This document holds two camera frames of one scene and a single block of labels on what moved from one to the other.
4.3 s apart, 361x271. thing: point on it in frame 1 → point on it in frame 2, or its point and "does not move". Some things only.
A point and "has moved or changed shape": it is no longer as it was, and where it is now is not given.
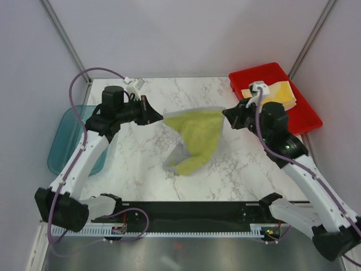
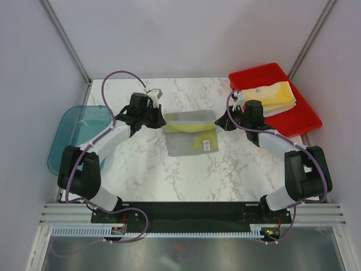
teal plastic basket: x=67 y=134 does not move
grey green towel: x=200 y=130 has moved or changed shape
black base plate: x=161 y=214 does not move
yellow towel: x=281 y=92 does not move
